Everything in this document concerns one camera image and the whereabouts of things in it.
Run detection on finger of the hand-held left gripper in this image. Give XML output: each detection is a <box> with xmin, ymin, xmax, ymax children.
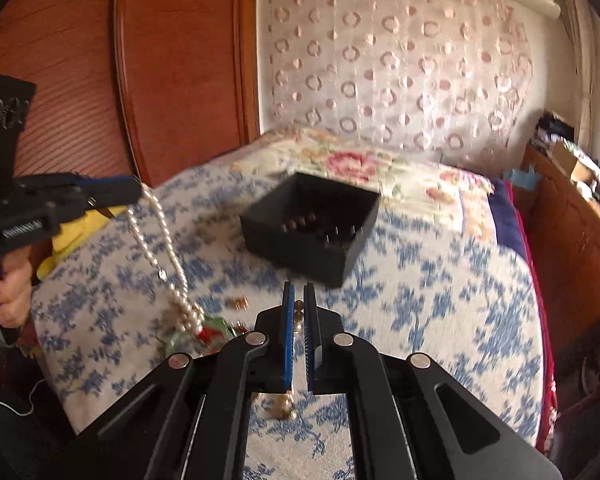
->
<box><xmin>72</xmin><ymin>173</ymin><xmax>132</xmax><ymax>197</ymax></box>
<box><xmin>86</xmin><ymin>175</ymin><xmax>144</xmax><ymax>212</ymax></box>

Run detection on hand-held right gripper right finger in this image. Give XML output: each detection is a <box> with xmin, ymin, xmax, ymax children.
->
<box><xmin>302</xmin><ymin>281</ymin><xmax>566</xmax><ymax>480</ymax></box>

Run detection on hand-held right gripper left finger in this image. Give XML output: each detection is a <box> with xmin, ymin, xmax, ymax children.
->
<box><xmin>67</xmin><ymin>281</ymin><xmax>297</xmax><ymax>480</ymax></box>

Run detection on white pearl necklace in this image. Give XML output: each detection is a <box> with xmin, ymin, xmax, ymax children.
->
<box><xmin>126</xmin><ymin>183</ymin><xmax>207</xmax><ymax>337</ymax></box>

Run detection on gold bead chain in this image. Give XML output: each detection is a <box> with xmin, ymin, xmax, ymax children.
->
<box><xmin>260</xmin><ymin>309</ymin><xmax>306</xmax><ymax>422</ymax></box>

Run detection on red cord jewelry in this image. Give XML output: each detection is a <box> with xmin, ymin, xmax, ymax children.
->
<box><xmin>164</xmin><ymin>315</ymin><xmax>252</xmax><ymax>358</ymax></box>

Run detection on black square box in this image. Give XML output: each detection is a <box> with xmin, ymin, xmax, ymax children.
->
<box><xmin>238</xmin><ymin>171</ymin><xmax>382</xmax><ymax>289</ymax></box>

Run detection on person's left hand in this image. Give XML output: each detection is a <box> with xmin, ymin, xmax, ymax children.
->
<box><xmin>0</xmin><ymin>250</ymin><xmax>34</xmax><ymax>329</ymax></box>

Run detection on yellow cloth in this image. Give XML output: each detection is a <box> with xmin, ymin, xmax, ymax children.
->
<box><xmin>36</xmin><ymin>204</ymin><xmax>117</xmax><ymax>282</ymax></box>

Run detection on dark metal pins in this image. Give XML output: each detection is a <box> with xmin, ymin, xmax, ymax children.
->
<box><xmin>324</xmin><ymin>226</ymin><xmax>365</xmax><ymax>247</ymax></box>

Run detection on blue floral cloth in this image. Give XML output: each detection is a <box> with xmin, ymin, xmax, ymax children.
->
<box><xmin>30</xmin><ymin>162</ymin><xmax>547</xmax><ymax>480</ymax></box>

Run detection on brown wooden wardrobe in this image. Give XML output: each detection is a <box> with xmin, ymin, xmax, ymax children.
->
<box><xmin>0</xmin><ymin>0</ymin><xmax>262</xmax><ymax>273</ymax></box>

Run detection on pink flower blanket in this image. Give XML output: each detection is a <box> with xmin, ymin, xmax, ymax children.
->
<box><xmin>205</xmin><ymin>127</ymin><xmax>496</xmax><ymax>241</ymax></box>

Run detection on dark blue red blanket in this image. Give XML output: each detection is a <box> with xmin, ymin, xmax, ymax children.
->
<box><xmin>485</xmin><ymin>179</ymin><xmax>558</xmax><ymax>457</ymax></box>

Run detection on light blue bag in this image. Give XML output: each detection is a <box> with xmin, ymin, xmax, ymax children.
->
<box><xmin>504</xmin><ymin>167</ymin><xmax>539</xmax><ymax>192</ymax></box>

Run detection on wooden side cabinet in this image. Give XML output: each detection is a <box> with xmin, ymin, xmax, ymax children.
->
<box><xmin>519</xmin><ymin>142</ymin><xmax>600</xmax><ymax>366</ymax></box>

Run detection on pink circle patterned curtain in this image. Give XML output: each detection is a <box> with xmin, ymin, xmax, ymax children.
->
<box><xmin>259</xmin><ymin>0</ymin><xmax>535</xmax><ymax>167</ymax></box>

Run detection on cardboard box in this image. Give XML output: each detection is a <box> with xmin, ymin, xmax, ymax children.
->
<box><xmin>549</xmin><ymin>139</ymin><xmax>587</xmax><ymax>182</ymax></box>

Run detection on patterned window curtain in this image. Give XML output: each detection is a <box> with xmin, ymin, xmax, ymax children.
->
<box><xmin>559</xmin><ymin>0</ymin><xmax>597</xmax><ymax>147</ymax></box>

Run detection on white cable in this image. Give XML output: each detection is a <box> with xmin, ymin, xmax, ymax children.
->
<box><xmin>0</xmin><ymin>382</ymin><xmax>37</xmax><ymax>417</ymax></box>

